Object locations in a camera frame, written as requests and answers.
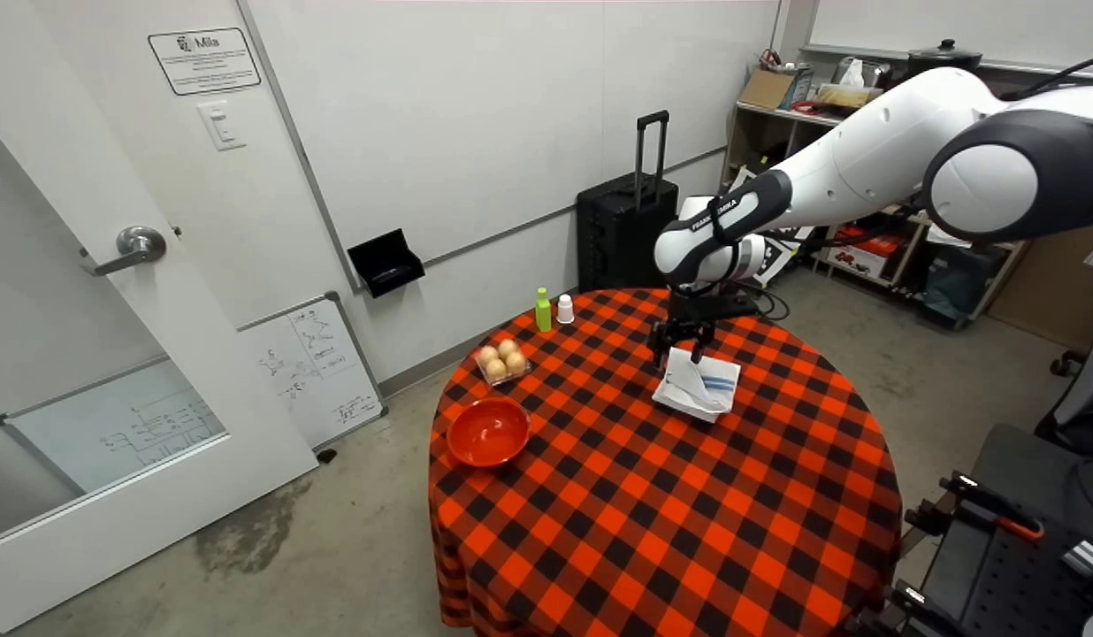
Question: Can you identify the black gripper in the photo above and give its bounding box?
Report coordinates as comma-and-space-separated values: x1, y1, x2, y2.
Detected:
648, 281, 773, 366

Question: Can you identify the white cloth with blue stripes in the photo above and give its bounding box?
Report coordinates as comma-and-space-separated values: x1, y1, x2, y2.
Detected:
648, 343, 747, 430

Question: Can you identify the board with black marker tags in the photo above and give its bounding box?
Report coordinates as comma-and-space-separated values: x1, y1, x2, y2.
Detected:
761, 228, 829, 286

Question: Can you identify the black suitcase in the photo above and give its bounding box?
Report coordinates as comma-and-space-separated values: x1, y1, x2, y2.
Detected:
574, 108, 688, 297

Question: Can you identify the green bottle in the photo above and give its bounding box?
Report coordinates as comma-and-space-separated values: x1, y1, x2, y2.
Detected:
532, 284, 558, 338

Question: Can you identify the red black checkered tablecloth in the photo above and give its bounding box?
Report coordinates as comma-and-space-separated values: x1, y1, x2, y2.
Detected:
424, 284, 907, 637

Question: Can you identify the red box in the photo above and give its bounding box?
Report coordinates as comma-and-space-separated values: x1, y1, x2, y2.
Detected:
831, 225, 910, 284

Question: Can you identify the red bowl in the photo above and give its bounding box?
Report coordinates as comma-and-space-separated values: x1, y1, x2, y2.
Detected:
443, 393, 535, 476

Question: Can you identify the wooden storage shelf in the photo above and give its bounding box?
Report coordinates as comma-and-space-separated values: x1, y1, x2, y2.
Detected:
730, 44, 1035, 328

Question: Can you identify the cardboard box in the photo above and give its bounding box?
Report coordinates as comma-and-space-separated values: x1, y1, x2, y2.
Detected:
738, 63, 812, 114

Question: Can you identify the black box on floor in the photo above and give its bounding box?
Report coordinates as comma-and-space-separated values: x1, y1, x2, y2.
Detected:
343, 228, 430, 302

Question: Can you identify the black perforated mounting board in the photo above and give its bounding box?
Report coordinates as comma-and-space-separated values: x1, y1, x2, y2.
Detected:
891, 423, 1093, 637

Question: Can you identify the grey office chair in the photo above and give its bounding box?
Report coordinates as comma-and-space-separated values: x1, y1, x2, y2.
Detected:
1035, 315, 1093, 466

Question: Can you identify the small whiteboard with scribbles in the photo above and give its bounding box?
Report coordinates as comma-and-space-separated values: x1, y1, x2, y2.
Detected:
239, 289, 390, 452

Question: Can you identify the white door with window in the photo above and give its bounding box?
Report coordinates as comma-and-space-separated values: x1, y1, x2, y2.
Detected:
0, 108, 327, 637

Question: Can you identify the white light switch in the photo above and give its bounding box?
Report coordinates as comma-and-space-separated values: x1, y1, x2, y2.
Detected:
195, 97, 251, 157

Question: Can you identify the white wall sign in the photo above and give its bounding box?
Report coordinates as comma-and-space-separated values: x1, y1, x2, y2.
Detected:
147, 21, 267, 100

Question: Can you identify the silver door handle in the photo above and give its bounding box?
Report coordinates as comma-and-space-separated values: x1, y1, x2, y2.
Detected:
83, 225, 174, 284

